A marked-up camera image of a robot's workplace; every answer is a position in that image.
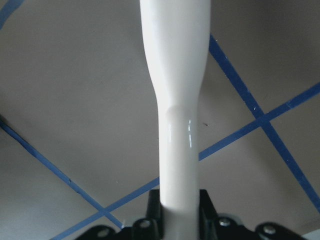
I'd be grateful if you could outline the black brush right gripper left finger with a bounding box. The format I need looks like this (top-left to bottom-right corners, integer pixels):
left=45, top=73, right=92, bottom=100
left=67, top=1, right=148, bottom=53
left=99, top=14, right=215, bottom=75
left=79, top=189, right=163, bottom=240

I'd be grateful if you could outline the black brush right gripper right finger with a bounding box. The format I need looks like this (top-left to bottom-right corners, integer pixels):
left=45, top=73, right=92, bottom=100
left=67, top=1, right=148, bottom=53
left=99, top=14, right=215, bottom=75
left=199, top=189, right=303, bottom=240

